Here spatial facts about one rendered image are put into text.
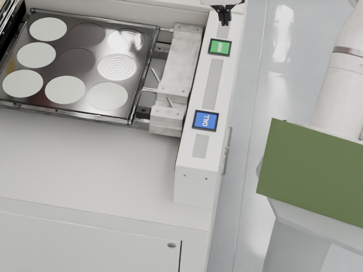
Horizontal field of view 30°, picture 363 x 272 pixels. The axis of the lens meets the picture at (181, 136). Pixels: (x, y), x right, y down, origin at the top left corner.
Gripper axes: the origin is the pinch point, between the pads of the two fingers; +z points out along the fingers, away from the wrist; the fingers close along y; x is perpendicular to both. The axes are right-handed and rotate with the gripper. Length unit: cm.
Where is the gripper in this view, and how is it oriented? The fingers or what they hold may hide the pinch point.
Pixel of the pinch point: (224, 16)
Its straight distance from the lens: 167.5
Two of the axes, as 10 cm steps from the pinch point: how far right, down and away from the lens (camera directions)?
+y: 9.7, 0.1, -2.3
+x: 1.6, -7.3, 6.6
